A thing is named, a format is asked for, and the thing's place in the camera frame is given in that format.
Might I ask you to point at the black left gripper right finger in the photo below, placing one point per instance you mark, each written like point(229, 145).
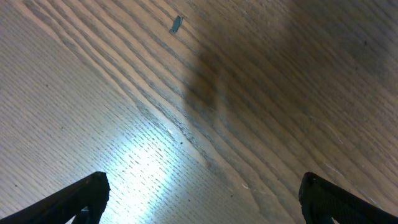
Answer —
point(323, 202)

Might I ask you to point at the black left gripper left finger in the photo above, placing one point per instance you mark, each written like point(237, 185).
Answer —
point(81, 202)

